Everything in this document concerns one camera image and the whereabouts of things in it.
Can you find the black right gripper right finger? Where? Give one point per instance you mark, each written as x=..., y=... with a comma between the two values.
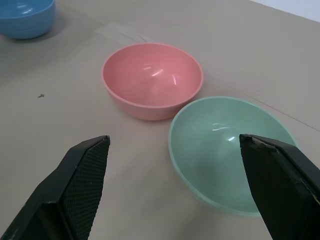
x=280, y=185

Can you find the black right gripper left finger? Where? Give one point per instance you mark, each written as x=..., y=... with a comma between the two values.
x=72, y=185

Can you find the green plastic bowl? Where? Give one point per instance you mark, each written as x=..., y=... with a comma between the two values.
x=207, y=150

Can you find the small dark screw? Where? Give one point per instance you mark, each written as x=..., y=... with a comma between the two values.
x=41, y=95

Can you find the pink plastic bowl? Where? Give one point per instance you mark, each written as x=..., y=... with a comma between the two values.
x=152, y=80

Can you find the blue plastic bowl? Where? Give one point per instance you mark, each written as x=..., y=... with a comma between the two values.
x=25, y=20

